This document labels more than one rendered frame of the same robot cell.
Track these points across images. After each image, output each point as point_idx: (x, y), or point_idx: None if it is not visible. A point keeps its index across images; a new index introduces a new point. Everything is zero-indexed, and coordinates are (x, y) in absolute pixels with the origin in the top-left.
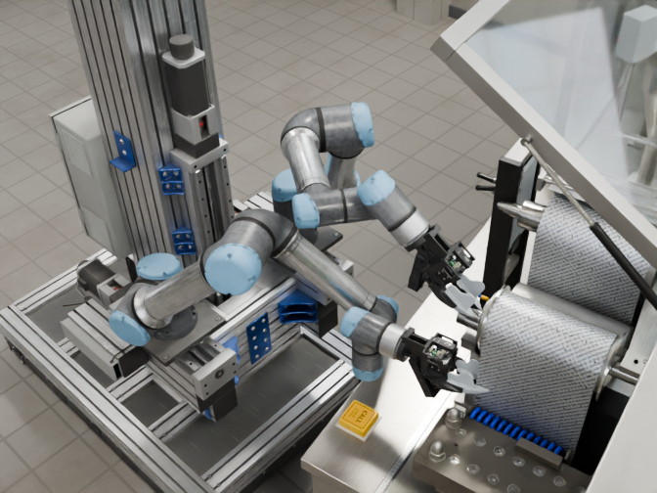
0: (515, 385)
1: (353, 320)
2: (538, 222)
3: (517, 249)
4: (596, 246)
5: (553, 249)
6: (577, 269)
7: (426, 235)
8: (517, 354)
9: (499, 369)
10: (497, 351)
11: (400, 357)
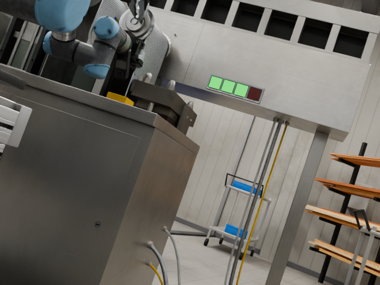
0: (149, 59)
1: (115, 21)
2: None
3: (18, 28)
4: (118, 0)
5: (109, 0)
6: (112, 13)
7: None
8: (156, 37)
9: (148, 48)
10: (151, 36)
11: (131, 46)
